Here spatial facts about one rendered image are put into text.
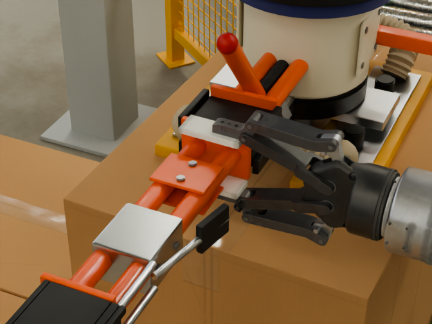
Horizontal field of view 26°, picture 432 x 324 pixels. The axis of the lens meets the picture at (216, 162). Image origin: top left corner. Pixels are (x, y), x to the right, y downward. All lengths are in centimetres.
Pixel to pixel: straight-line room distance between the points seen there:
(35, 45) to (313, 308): 259
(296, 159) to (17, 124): 219
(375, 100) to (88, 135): 180
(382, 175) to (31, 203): 102
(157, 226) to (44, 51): 263
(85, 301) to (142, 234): 11
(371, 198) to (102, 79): 197
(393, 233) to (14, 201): 106
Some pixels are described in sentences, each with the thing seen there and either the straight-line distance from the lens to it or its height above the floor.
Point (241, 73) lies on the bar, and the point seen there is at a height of 114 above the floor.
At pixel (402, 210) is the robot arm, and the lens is 92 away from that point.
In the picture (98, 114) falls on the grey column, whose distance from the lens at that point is 291.
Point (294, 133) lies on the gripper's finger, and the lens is 94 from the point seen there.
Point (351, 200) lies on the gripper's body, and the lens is 93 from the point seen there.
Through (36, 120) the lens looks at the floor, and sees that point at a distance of 310.
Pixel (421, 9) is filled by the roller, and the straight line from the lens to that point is 261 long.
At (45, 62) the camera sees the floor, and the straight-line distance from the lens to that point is 343.
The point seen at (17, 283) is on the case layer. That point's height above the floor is 54.
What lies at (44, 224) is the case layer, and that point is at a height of 54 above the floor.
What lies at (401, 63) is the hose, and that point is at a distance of 136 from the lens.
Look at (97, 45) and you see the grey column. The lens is 278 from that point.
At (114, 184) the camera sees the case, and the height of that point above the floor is 94.
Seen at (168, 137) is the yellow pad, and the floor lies 96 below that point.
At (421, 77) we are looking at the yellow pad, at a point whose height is 96.
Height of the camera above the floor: 165
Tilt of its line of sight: 35 degrees down
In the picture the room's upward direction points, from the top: straight up
